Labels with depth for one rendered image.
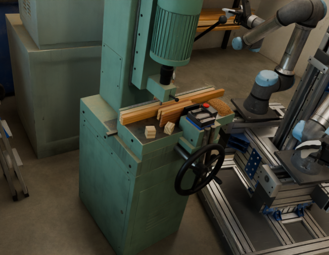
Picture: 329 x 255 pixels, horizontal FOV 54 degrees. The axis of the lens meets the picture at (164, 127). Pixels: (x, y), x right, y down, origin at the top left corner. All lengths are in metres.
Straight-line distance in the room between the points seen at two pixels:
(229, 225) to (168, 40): 1.22
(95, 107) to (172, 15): 0.70
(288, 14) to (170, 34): 0.72
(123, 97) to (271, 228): 1.23
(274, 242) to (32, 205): 1.55
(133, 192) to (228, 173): 1.03
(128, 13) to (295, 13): 0.84
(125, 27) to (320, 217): 1.76
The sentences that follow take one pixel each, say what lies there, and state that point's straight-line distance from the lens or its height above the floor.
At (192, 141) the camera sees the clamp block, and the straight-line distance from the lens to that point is 1.46.
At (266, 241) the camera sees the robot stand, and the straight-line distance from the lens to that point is 2.13.
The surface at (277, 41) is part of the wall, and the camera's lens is 5.13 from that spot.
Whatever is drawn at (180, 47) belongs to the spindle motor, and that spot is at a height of 1.28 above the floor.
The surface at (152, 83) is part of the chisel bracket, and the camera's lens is 1.51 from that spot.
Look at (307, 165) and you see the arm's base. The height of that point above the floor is 0.86.
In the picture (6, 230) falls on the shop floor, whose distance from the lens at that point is 2.23.
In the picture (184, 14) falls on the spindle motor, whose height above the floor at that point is 1.41.
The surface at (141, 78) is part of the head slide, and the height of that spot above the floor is 1.06.
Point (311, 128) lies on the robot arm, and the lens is 1.33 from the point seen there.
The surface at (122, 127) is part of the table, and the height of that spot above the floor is 0.88.
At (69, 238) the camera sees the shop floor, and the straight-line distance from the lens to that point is 2.14.
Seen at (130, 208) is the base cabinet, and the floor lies 0.49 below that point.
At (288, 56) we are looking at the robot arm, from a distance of 1.96.
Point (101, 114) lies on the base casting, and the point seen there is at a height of 0.80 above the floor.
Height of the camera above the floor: 1.77
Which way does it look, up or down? 36 degrees down
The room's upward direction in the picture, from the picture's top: 12 degrees clockwise
